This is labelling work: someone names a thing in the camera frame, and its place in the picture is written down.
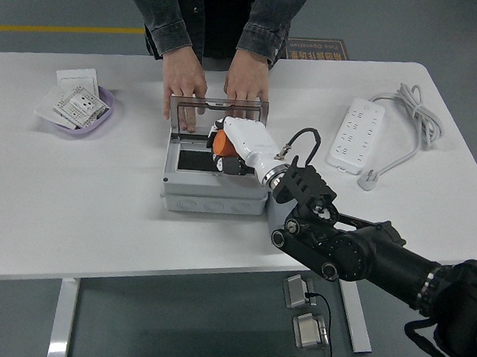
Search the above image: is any person's right hand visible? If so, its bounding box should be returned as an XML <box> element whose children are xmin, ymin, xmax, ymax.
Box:
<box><xmin>158</xmin><ymin>48</ymin><xmax>210</xmax><ymax>135</ymax></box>

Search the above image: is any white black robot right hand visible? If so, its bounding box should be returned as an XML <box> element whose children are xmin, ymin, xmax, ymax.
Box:
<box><xmin>203</xmin><ymin>114</ymin><xmax>292</xmax><ymax>187</ymax></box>

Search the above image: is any person's left hand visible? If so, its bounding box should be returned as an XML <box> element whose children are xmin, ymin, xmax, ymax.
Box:
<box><xmin>221</xmin><ymin>48</ymin><xmax>272</xmax><ymax>123</ymax></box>

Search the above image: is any orange cylinder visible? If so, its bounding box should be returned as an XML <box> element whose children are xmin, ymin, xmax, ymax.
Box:
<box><xmin>205</xmin><ymin>128</ymin><xmax>243</xmax><ymax>158</ymax></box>

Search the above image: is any grey junction box clear lid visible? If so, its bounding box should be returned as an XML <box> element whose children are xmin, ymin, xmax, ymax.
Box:
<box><xmin>158</xmin><ymin>94</ymin><xmax>276</xmax><ymax>218</ymax></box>

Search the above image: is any person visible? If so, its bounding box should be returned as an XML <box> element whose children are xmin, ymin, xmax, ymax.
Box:
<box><xmin>115</xmin><ymin>0</ymin><xmax>314</xmax><ymax>77</ymax></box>

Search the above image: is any purple plastic tray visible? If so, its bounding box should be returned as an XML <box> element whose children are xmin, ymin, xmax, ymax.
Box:
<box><xmin>42</xmin><ymin>82</ymin><xmax>118</xmax><ymax>141</ymax></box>

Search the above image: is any brown floor sign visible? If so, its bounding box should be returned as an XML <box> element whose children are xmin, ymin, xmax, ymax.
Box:
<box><xmin>284</xmin><ymin>36</ymin><xmax>349</xmax><ymax>65</ymax></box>

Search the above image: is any white power strip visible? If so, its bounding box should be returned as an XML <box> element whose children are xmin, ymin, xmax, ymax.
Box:
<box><xmin>326</xmin><ymin>95</ymin><xmax>386</xmax><ymax>176</ymax></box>

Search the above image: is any white printed socket plate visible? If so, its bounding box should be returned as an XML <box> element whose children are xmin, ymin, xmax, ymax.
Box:
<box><xmin>51</xmin><ymin>84</ymin><xmax>111</xmax><ymax>130</ymax></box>

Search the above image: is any white flat card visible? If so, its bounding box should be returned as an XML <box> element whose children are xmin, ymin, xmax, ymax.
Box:
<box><xmin>33</xmin><ymin>87</ymin><xmax>81</xmax><ymax>130</ymax></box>

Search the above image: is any metal foot pedal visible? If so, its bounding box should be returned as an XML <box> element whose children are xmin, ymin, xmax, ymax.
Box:
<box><xmin>290</xmin><ymin>311</ymin><xmax>331</xmax><ymax>351</ymax></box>
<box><xmin>281</xmin><ymin>273</ymin><xmax>319</xmax><ymax>311</ymax></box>

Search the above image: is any plain white switch plate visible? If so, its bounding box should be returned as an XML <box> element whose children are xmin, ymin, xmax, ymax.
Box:
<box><xmin>54</xmin><ymin>66</ymin><xmax>101</xmax><ymax>98</ymax></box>

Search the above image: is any white power cord with plug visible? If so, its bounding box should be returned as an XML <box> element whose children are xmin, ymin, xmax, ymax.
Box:
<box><xmin>356</xmin><ymin>80</ymin><xmax>447</xmax><ymax>196</ymax></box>

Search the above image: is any thin black floor cable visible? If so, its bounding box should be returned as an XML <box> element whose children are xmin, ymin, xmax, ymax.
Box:
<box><xmin>300</xmin><ymin>289</ymin><xmax>340</xmax><ymax>357</ymax></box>

